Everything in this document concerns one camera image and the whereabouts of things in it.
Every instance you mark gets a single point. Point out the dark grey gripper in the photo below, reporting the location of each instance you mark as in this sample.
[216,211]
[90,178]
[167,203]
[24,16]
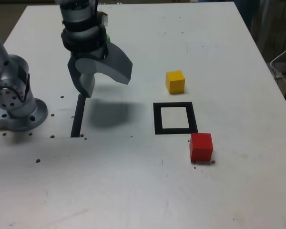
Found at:
[85,56]

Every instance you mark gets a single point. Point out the green cube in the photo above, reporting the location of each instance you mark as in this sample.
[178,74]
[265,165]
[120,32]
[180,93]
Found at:
[108,38]

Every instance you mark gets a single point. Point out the yellow cube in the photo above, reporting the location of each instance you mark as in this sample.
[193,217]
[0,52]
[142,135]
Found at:
[175,83]

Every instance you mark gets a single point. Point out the red cube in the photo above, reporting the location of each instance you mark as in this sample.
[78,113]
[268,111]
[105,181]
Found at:
[201,149]

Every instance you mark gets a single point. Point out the black tape square outline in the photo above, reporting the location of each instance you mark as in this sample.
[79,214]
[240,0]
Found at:
[157,119]

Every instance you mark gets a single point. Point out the black tape strip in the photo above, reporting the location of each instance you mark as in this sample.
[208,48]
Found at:
[78,117]

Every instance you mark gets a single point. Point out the small gripper camera box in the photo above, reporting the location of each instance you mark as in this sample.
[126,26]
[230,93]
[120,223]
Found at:
[104,19]

